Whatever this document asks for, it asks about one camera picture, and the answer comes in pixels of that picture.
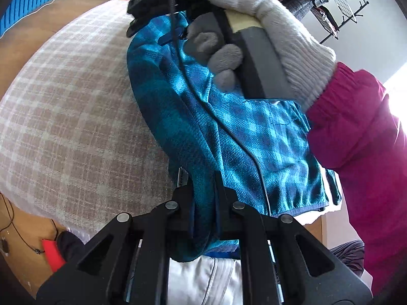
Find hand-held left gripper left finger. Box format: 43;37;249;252
36;177;196;305

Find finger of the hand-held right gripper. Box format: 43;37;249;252
126;17;151;38

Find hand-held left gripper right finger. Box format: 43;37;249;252
215;172;373;305

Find navy fleece jacket teal lining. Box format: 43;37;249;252
126;10;343;263

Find person's right forearm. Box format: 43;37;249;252
305;62;407;297

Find black metal clothes rack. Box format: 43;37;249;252
242;0;370;45

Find person's right hand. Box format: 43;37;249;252
184;0;338;112

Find white cloth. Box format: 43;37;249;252
166;253;244;305

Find beige plaid blanket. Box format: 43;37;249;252
0;0;192;248

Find blue plastic crate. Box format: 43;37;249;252
0;0;70;38

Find dark cloth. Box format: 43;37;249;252
56;230;87;265

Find person's dark striped trousers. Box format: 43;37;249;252
328;239;365;279

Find bright window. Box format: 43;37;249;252
382;66;407;119

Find red plastic object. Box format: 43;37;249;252
41;238;67;271

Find black floor cable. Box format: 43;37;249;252
0;193;60;257

